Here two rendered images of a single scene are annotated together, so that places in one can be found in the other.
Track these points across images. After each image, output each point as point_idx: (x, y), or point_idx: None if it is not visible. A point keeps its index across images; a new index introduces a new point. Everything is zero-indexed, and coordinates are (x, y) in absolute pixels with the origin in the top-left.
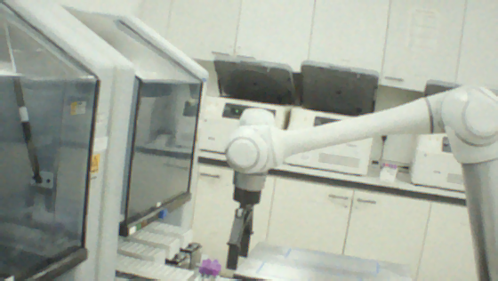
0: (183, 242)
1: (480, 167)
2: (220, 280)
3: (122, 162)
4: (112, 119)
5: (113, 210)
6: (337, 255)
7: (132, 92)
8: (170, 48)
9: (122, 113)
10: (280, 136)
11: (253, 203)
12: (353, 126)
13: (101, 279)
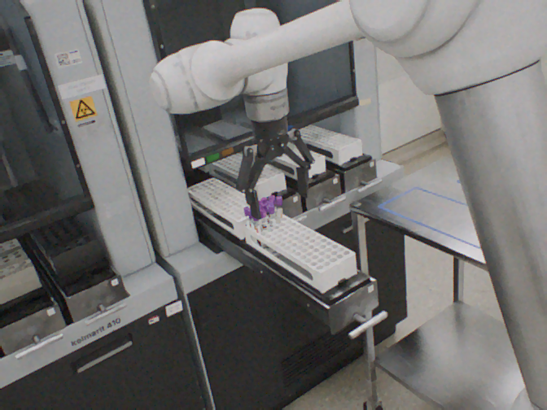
0: (338, 158)
1: (446, 105)
2: (282, 223)
3: None
4: (108, 53)
5: (156, 146)
6: None
7: None
8: None
9: (127, 41)
10: (205, 60)
11: (265, 137)
12: (312, 25)
13: (159, 217)
